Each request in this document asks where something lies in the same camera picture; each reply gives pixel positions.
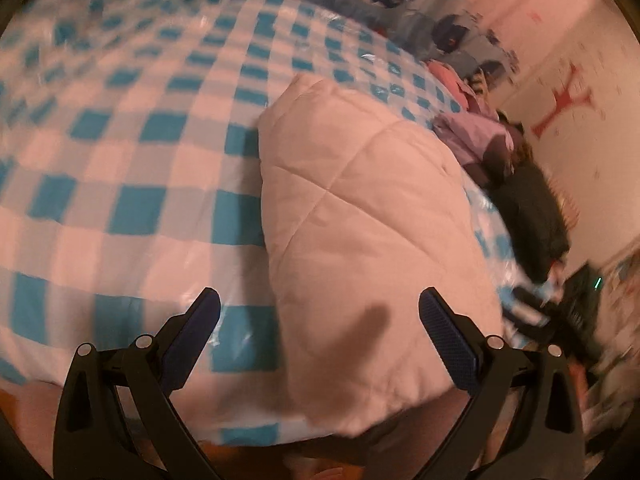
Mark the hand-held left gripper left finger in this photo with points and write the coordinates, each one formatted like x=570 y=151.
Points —
x=197 y=340

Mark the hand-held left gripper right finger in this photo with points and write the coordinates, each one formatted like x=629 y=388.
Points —
x=447 y=340

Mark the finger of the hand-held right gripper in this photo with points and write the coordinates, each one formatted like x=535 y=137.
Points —
x=530 y=297

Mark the white quilted jacket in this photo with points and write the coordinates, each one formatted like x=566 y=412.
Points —
x=360 y=210

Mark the purple clothes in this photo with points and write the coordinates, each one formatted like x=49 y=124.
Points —
x=475 y=132

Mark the pink clothes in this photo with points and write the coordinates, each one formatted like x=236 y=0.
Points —
x=452 y=80

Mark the dark clothing pile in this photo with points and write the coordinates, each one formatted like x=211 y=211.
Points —
x=530 y=210

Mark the blue checkered plastic sheet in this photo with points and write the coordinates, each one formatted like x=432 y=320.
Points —
x=125 y=160

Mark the black striped cloth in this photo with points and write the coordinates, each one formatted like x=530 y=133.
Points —
x=482 y=80

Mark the red wall decal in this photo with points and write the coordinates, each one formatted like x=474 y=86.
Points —
x=565 y=100

